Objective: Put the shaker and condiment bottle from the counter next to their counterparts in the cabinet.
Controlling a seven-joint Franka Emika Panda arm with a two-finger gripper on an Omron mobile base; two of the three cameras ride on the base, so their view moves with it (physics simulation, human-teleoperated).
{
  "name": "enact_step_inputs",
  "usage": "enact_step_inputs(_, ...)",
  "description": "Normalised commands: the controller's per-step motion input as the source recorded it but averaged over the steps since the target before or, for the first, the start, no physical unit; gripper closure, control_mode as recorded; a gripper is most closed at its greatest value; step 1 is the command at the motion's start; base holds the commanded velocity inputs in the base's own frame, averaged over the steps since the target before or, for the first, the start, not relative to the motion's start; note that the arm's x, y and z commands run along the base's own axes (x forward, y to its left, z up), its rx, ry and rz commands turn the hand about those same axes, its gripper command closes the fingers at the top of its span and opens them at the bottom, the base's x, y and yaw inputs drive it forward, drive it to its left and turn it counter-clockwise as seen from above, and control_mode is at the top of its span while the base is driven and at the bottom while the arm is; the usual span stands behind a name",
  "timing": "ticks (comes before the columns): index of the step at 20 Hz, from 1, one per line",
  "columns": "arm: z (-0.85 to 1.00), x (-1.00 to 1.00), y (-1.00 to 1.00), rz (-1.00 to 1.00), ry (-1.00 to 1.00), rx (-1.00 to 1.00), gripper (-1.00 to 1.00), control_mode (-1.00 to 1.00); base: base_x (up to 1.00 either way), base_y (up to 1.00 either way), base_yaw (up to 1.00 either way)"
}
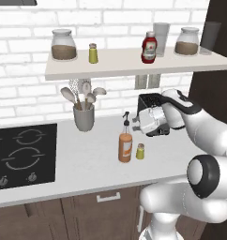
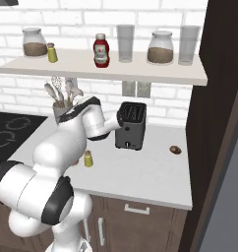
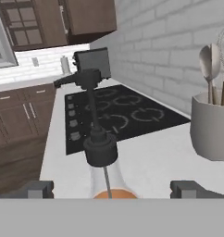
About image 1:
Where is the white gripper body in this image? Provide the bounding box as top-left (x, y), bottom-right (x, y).
top-left (139, 106), bottom-right (167, 136)

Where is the orange condiment bottle black nozzle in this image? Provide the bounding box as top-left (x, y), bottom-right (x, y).
top-left (117, 111), bottom-right (134, 164)

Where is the yellow-green shaker with brown cap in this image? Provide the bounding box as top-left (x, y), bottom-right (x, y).
top-left (135, 142), bottom-right (146, 161)
top-left (88, 42), bottom-right (99, 65)

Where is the red ketchup bottle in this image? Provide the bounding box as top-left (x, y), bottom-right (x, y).
top-left (140, 30), bottom-right (159, 65)

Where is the dark brown tall cabinet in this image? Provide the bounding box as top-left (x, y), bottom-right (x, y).
top-left (188, 0), bottom-right (227, 129)

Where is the pale wooden spoon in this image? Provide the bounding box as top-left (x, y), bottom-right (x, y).
top-left (85, 92), bottom-right (98, 111)
top-left (92, 86), bottom-right (108, 98)
top-left (60, 86), bottom-right (83, 111)

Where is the grey utensil pot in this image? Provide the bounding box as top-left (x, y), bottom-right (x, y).
top-left (72, 103), bottom-right (96, 133)

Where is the pale wooden spatula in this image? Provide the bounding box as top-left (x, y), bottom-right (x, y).
top-left (81, 79), bottom-right (92, 111)

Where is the pale slotted spatula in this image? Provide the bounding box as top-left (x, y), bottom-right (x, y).
top-left (68, 78), bottom-right (83, 107)

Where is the glass jar with brown contents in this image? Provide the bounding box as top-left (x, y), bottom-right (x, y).
top-left (51, 28), bottom-right (78, 62)
top-left (174, 26), bottom-right (201, 57)

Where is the clear tall glass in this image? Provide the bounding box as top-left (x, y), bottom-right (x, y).
top-left (152, 22), bottom-right (172, 58)

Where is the brown drawer front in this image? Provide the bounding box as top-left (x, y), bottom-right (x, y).
top-left (60, 185), bottom-right (143, 240)

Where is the grey tall cup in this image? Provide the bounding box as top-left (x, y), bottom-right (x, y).
top-left (199, 21), bottom-right (222, 56)

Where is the grey hob knob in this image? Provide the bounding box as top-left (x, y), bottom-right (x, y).
top-left (26, 172), bottom-right (38, 184)
top-left (0, 175), bottom-right (9, 188)

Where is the black hob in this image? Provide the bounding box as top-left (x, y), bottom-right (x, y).
top-left (0, 123), bottom-right (58, 192)

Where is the dark range hood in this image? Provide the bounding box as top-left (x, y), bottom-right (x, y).
top-left (0, 0), bottom-right (38, 7)

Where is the grey wall socket plate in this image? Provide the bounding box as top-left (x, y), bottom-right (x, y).
top-left (134, 74), bottom-right (148, 91)
top-left (147, 73), bottom-right (161, 89)

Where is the white wall shelf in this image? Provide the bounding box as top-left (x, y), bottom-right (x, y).
top-left (44, 46), bottom-right (227, 82)

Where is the white drawer handle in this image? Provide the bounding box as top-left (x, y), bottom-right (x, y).
top-left (96, 191), bottom-right (122, 203)

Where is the white cupboard door handle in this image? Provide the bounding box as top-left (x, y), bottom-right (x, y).
top-left (136, 204), bottom-right (145, 234)

